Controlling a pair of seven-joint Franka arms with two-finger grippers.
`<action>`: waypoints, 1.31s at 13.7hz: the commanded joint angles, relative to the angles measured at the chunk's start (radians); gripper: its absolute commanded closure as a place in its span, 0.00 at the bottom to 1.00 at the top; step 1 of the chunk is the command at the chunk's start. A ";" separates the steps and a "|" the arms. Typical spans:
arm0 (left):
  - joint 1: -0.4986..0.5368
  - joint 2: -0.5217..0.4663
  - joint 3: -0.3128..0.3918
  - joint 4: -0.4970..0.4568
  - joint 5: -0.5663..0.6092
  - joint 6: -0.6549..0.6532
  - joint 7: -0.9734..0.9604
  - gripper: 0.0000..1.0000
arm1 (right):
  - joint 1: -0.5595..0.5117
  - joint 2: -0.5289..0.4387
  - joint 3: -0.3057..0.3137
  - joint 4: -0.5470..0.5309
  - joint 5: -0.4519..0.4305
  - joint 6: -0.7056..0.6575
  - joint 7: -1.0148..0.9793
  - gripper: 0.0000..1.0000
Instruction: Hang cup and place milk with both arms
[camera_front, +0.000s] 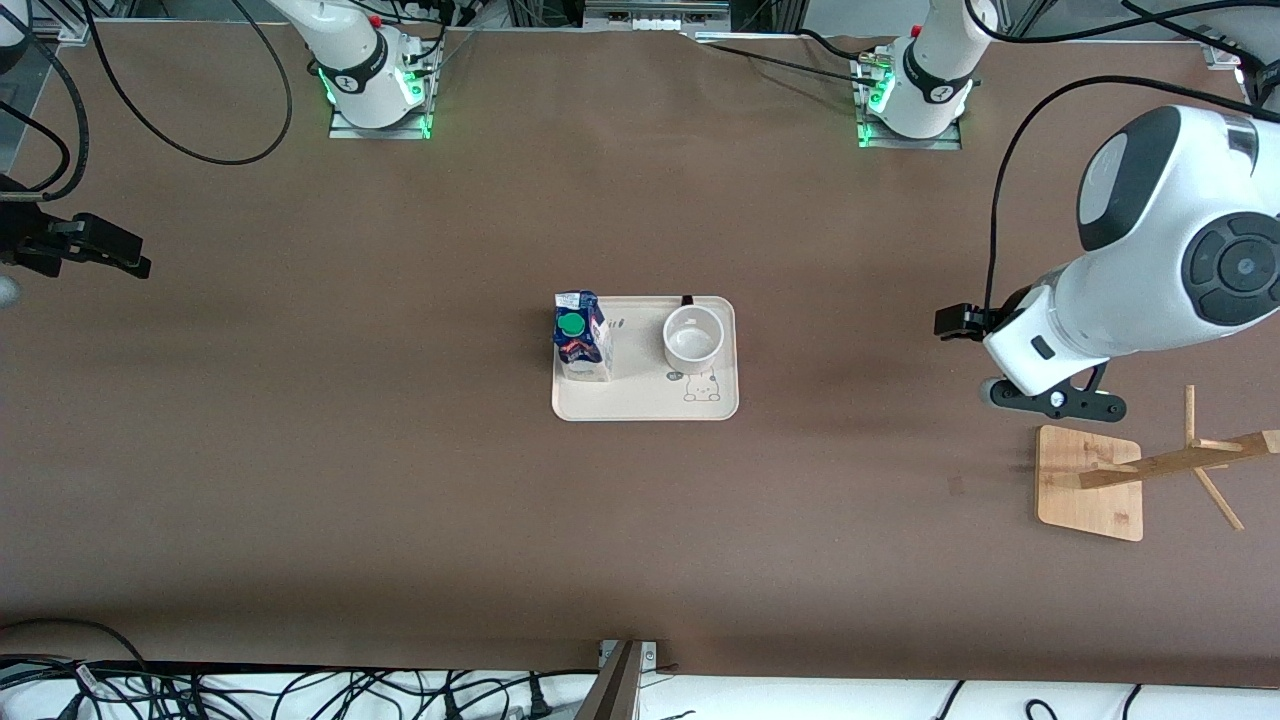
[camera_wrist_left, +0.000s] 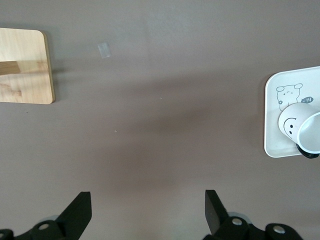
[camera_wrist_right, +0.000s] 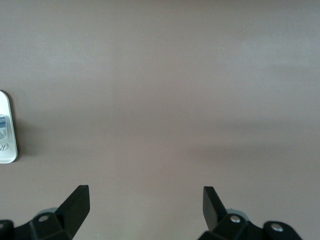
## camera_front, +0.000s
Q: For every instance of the beige rabbit print tray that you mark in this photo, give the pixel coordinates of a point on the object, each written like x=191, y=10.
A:
x=640, y=395

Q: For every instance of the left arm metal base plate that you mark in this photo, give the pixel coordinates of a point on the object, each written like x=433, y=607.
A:
x=940, y=143

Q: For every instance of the aluminium frame corner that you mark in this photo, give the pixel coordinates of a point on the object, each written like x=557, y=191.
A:
x=1225, y=50
x=65, y=25

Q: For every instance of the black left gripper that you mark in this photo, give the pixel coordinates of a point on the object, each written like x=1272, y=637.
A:
x=1012, y=304

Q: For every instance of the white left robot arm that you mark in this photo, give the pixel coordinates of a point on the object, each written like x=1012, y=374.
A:
x=1150, y=250

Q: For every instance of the metal frame bracket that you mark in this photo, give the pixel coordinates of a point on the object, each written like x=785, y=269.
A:
x=615, y=690

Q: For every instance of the blue white milk carton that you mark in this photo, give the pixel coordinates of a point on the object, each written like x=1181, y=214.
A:
x=580, y=345

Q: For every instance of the wooden cup rack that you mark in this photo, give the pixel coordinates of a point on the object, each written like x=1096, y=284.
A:
x=1090, y=500

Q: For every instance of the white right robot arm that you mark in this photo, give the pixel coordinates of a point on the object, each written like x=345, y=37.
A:
x=360, y=80

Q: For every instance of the grey power strip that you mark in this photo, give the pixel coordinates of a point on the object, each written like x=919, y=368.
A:
x=655, y=15

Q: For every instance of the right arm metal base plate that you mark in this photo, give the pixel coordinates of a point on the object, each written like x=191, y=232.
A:
x=350, y=132

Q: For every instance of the white smiley face mug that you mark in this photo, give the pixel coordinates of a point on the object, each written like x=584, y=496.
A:
x=693, y=345

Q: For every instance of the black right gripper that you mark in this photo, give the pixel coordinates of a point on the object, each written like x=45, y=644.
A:
x=28, y=243

